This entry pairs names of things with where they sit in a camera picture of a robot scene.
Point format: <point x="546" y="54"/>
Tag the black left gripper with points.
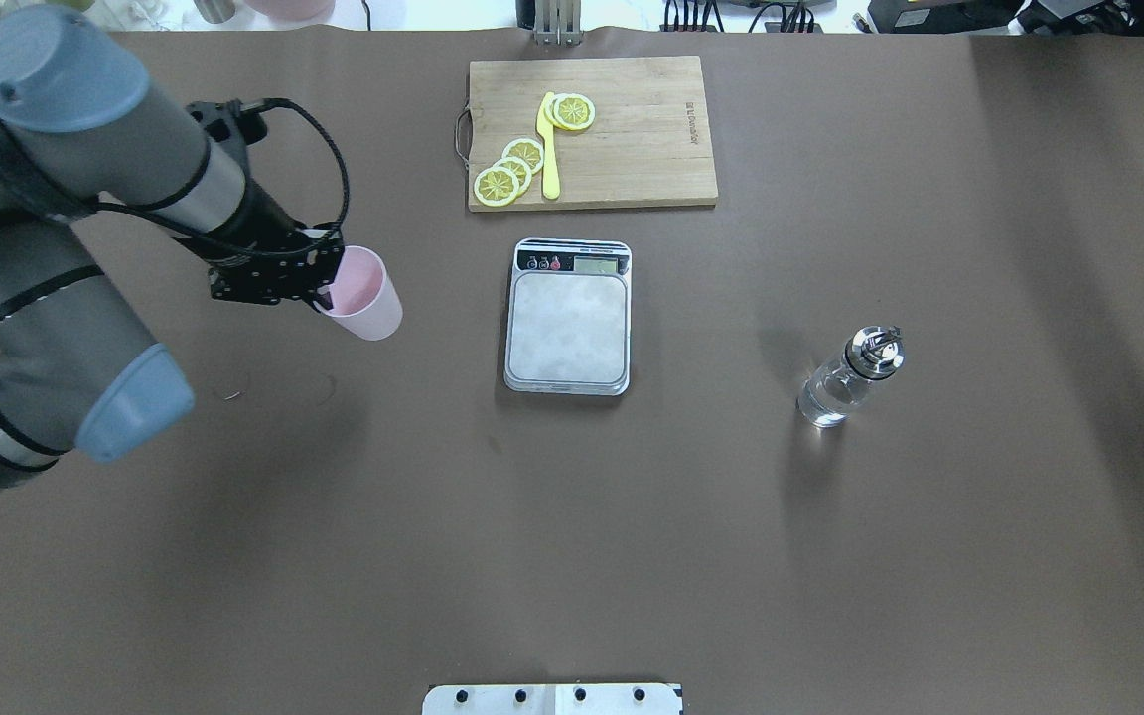
<point x="256" y="226"/>

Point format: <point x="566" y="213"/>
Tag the pink plastic cup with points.
<point x="362" y="299"/>

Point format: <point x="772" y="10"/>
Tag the clear glass sauce bottle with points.
<point x="843" y="383"/>

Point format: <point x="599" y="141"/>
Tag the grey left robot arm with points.
<point x="84" y="130"/>

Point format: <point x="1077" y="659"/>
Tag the silver kitchen scale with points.
<point x="569" y="317"/>

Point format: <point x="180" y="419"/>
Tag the middle lemon slice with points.
<point x="521" y="171"/>

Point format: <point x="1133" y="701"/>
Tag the inner lemon slice of row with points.
<point x="527" y="149"/>

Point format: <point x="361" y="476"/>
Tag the yellow plastic knife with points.
<point x="550" y="183"/>

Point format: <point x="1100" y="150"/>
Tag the top lemon slice of pair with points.
<point x="572" y="111"/>

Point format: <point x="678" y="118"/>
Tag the wooden cutting board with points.
<point x="649" y="146"/>

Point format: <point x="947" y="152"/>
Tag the lemon slice near handle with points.
<point x="497" y="186"/>

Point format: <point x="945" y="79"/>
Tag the aluminium frame post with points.
<point x="557" y="23"/>

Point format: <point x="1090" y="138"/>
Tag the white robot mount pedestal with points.
<point x="556" y="698"/>

